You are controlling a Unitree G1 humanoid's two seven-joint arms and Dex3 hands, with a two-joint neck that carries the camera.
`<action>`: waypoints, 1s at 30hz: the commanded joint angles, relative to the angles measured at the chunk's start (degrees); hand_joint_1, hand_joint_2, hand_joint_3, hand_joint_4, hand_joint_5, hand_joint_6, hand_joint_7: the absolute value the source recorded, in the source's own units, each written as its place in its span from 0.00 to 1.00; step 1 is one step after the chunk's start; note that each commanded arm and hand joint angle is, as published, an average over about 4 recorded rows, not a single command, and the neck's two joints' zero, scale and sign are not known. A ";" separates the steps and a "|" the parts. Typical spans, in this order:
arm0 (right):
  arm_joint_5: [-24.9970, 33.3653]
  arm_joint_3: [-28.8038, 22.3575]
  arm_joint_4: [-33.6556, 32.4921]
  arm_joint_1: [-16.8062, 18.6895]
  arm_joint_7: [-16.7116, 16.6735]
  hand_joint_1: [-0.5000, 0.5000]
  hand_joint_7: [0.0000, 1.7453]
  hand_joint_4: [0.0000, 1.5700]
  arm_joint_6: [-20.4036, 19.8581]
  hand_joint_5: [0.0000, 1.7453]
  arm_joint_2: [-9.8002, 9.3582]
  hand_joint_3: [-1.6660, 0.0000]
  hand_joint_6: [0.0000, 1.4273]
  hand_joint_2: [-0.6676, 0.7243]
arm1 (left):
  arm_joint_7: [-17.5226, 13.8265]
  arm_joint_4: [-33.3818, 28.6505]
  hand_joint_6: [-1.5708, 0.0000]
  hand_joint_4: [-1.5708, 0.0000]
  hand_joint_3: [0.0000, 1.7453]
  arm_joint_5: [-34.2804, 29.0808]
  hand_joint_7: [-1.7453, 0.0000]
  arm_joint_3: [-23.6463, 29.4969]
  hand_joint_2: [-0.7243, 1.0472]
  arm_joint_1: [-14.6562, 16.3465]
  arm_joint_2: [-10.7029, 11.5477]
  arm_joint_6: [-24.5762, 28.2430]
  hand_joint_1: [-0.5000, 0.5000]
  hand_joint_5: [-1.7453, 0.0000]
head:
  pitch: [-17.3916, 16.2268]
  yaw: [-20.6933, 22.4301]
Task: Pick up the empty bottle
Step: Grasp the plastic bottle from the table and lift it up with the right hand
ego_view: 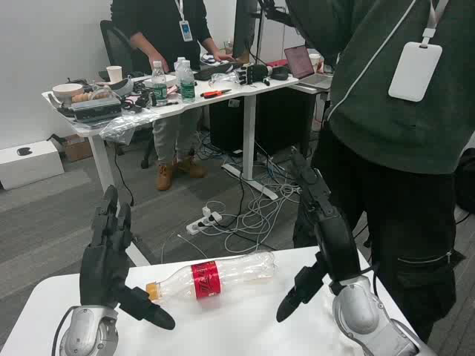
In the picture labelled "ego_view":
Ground black computer monitor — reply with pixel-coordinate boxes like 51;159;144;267
232;0;258;60

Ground white bowl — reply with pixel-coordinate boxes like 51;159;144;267
51;83;84;107

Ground white floor cable tangle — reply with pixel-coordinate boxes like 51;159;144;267
221;180;302;254

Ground person in green sweater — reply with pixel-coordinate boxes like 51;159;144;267
285;0;475;344

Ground person in black top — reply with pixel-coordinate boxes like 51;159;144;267
111;0;233;192

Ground black spare robot hand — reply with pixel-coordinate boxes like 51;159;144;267
235;63;275;87

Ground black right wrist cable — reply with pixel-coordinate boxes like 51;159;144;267
329;262;381;298

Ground red-handled hand tool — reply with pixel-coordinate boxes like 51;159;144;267
200;88;233;99

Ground black keyboard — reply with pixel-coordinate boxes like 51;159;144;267
193;63;244;81

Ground thin white loose cable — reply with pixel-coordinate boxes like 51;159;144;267
160;232;209;263

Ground white standing desk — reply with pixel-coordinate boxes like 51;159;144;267
41;70;300;267

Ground brown cardboard box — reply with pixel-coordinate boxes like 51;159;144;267
58;133;94;163

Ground clear plastic bag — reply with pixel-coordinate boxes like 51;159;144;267
99;107;162;144

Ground green-label water bottle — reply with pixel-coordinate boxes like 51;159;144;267
174;56;186;88
179;61;197;104
151;60;168;108

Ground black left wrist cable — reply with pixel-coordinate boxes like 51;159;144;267
50;306;76;356

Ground white grey VR headset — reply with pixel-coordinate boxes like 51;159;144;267
95;76;134;96

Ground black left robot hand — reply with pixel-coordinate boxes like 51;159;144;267
79;184;176;331

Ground grey electronics case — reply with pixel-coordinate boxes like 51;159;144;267
69;98;124;124

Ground open silver laptop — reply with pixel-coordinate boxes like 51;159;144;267
284;45;335;90

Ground white ID card holder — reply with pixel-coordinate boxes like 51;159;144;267
387;0;445;103

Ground blue ID badge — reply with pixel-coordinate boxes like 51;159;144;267
178;20;194;42

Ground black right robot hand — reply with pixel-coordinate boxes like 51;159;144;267
276;148;363;323

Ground white power strip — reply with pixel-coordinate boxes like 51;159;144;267
185;207;223;236

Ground red-label plastic bottle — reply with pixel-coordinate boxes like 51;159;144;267
145;251;278;303

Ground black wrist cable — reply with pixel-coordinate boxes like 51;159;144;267
50;306;76;356
329;262;381;298

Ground black under-desk cabinet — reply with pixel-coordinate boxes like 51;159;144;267
209;88;316;156

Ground white carton box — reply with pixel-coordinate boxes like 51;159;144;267
0;139;65;191

